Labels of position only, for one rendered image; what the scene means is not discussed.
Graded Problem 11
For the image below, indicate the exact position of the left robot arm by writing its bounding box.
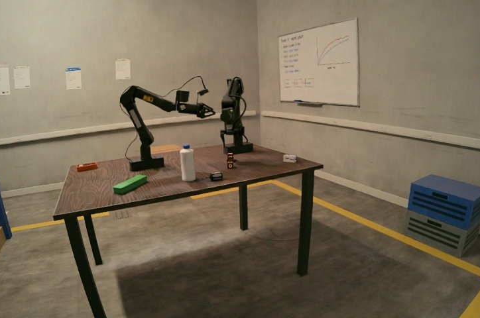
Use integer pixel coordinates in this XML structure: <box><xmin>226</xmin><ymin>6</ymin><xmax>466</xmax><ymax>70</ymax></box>
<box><xmin>220</xmin><ymin>78</ymin><xmax>253</xmax><ymax>148</ymax></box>

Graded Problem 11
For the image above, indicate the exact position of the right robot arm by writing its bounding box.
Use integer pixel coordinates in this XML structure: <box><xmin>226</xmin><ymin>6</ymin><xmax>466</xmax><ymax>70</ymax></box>
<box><xmin>120</xmin><ymin>85</ymin><xmax>190</xmax><ymax>164</ymax></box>

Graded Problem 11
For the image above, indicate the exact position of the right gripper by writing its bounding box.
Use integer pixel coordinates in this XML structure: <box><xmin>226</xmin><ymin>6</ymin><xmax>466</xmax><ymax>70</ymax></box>
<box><xmin>187</xmin><ymin>89</ymin><xmax>215</xmax><ymax>119</ymax></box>

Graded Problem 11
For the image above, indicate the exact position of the orange rectangular block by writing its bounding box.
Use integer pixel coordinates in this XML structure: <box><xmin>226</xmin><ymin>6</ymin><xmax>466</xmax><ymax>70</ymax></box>
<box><xmin>77</xmin><ymin>162</ymin><xmax>97</xmax><ymax>172</ymax></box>

